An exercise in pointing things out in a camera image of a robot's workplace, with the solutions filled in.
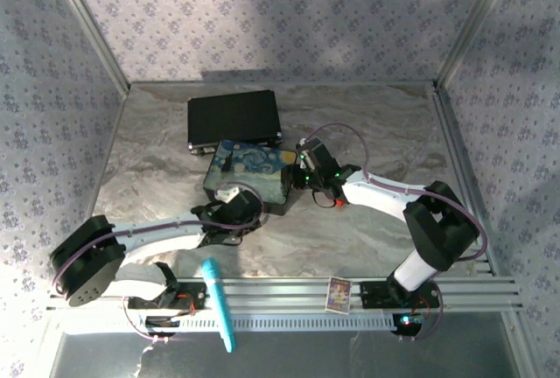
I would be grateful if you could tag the starry night painted box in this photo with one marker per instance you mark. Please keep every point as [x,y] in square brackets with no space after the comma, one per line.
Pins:
[251,168]

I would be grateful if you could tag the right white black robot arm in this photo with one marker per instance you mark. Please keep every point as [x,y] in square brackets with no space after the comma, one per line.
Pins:
[442,225]

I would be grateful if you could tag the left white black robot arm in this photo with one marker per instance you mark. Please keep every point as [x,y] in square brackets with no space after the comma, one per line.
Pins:
[153,238]

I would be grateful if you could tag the black hard case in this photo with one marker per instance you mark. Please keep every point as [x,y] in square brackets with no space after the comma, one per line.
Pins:
[234,120]

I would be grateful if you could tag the teal marker pen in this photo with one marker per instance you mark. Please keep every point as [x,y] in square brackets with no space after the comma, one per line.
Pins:
[219,303]

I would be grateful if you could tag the small picture card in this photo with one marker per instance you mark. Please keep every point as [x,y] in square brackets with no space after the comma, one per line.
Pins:
[338,296]

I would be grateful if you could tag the aluminium mounting rail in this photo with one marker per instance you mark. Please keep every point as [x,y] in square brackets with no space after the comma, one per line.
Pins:
[280,292]

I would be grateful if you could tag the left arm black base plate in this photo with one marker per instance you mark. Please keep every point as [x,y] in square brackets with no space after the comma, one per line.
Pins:
[192,301]

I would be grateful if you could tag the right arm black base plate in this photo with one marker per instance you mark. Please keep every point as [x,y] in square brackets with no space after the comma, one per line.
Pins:
[372,292]

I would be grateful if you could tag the aluminium table side rail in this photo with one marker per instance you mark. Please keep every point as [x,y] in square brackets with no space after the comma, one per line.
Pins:
[464,150]

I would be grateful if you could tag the aluminium corner post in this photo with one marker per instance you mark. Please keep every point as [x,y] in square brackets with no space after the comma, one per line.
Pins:
[472,19]
[87,23]

